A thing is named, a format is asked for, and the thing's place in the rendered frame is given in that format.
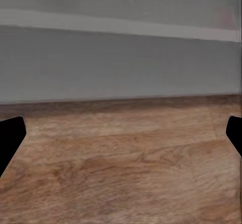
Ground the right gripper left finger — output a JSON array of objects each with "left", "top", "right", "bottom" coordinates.
[{"left": 0, "top": 116, "right": 26, "bottom": 176}]

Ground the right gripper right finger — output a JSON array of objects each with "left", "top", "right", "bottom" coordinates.
[{"left": 226, "top": 116, "right": 242, "bottom": 156}]

